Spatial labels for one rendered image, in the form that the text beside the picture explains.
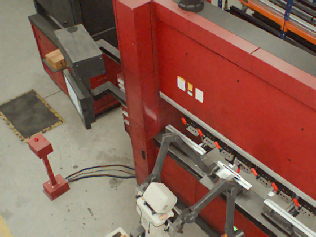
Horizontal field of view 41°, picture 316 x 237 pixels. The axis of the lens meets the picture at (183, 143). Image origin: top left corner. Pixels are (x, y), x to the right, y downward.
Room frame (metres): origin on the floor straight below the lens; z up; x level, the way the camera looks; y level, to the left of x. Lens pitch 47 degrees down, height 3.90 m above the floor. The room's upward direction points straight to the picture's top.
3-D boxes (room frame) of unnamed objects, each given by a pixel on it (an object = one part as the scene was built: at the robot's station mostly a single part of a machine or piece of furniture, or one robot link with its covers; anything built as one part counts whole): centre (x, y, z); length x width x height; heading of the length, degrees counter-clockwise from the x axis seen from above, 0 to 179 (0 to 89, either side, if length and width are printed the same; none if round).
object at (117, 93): (3.13, 0.70, 1.17); 0.40 x 0.24 x 0.07; 44
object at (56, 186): (2.90, 1.45, 0.41); 0.25 x 0.20 x 0.83; 134
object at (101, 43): (3.13, 0.70, 1.66); 0.40 x 0.24 x 0.07; 44
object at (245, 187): (2.35, -0.44, 0.92); 0.39 x 0.06 x 0.10; 44
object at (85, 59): (2.94, 0.86, 1.53); 0.51 x 0.25 x 0.85; 29
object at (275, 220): (1.91, -0.78, 0.89); 0.30 x 0.05 x 0.03; 44
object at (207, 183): (2.28, -0.29, 1.00); 0.26 x 0.18 x 0.01; 134
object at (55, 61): (3.97, 1.42, 1.04); 0.30 x 0.26 x 0.12; 38
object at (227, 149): (2.40, -0.38, 1.26); 0.15 x 0.09 x 0.17; 44
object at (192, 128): (2.69, -0.10, 1.26); 0.15 x 0.09 x 0.17; 44
